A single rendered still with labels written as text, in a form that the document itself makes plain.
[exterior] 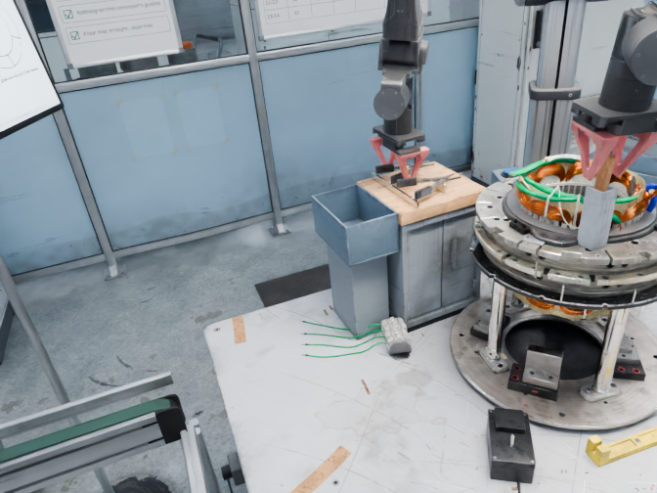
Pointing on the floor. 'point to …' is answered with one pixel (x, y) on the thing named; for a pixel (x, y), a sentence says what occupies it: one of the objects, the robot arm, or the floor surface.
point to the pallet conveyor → (104, 439)
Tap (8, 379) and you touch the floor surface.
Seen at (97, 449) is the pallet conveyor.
